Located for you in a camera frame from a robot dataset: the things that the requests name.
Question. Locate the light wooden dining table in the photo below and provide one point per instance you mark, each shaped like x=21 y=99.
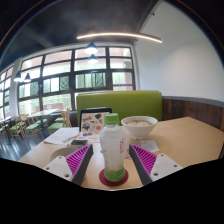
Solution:
x=43 y=113

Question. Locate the clear bottle with green cap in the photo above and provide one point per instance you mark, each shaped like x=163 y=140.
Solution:
x=112 y=150

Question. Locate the flat round red coaster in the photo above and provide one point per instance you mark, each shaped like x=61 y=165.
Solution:
x=101 y=178

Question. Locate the green upholstered bench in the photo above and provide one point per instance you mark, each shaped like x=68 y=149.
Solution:
x=133 y=103

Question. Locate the white bowl of food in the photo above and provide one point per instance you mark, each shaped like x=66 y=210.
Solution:
x=139 y=128

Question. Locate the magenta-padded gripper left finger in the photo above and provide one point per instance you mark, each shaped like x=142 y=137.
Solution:
x=75 y=161

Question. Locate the group of wooden green-seated chairs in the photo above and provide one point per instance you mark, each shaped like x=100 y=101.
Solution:
x=23 y=128

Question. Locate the long linear ceiling light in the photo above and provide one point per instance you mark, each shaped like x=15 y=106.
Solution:
x=120 y=34

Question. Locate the white paper sheet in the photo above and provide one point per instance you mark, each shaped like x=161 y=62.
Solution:
x=60 y=135

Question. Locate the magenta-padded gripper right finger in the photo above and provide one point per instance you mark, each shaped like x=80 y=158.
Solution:
x=146 y=161

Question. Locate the large black-framed window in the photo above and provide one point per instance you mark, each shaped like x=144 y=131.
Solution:
x=60 y=76

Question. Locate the black pendant lamp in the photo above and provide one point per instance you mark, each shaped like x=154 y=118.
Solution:
x=18 y=77
x=27 y=78
x=93 y=60
x=91 y=49

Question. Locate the small white receipt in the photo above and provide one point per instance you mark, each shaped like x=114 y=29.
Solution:
x=150 y=145

